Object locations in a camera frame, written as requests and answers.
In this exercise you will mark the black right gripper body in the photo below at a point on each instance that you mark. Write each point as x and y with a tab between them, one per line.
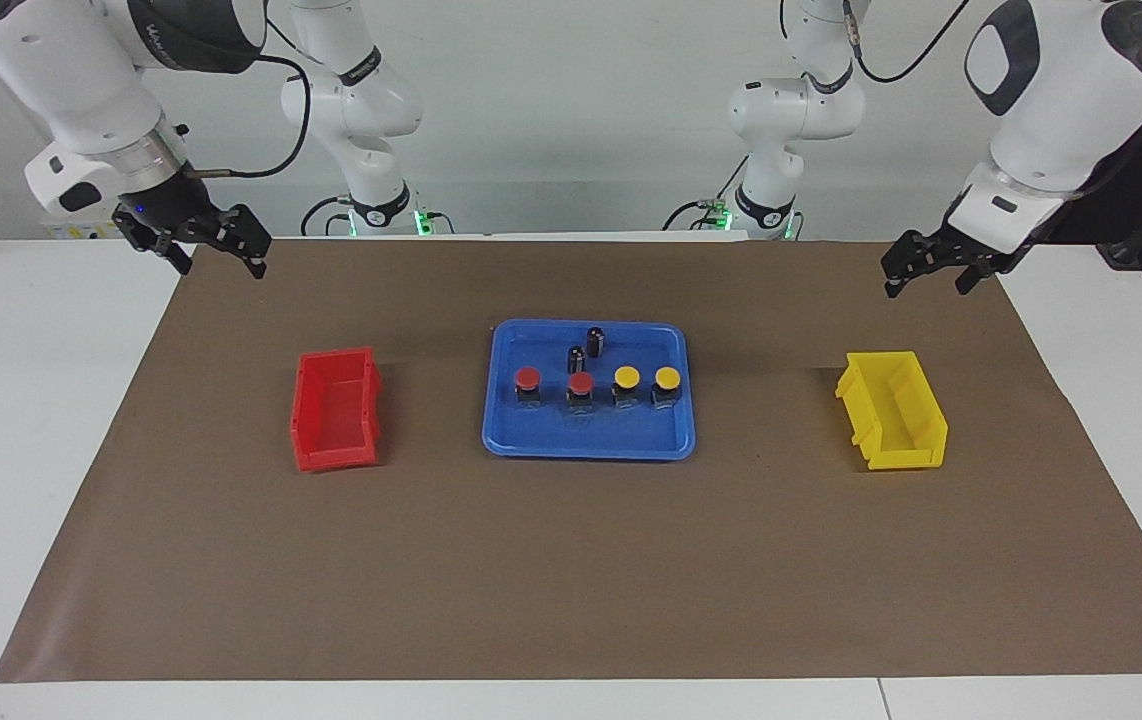
171	200

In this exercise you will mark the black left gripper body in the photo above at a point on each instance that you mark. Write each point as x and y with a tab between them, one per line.
976	245

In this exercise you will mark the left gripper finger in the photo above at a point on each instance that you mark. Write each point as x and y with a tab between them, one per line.
909	258
976	274

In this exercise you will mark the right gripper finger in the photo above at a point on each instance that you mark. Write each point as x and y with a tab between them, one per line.
156	238
246	235

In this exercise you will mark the yellow push button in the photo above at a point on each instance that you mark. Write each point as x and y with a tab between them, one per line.
668	378
627	377

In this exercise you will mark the red push button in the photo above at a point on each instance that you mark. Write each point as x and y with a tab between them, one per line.
581	383
528	378

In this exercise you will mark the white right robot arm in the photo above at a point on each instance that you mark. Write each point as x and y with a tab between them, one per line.
81	80

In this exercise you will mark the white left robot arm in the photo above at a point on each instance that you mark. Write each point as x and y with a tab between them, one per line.
1061	130

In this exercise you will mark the blue plastic tray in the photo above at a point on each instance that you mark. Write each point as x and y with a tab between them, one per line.
631	435

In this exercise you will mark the white box with yellow label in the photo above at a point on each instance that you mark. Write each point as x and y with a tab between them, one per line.
71	232

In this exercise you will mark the yellow plastic bin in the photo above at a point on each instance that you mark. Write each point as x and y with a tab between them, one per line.
896	420

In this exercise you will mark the red plastic bin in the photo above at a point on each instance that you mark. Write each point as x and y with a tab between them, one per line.
331	410

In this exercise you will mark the black cylindrical capacitor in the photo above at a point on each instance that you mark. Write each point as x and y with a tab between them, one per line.
596	342
576	358

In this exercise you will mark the brown paper mat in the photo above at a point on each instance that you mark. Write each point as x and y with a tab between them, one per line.
571	560

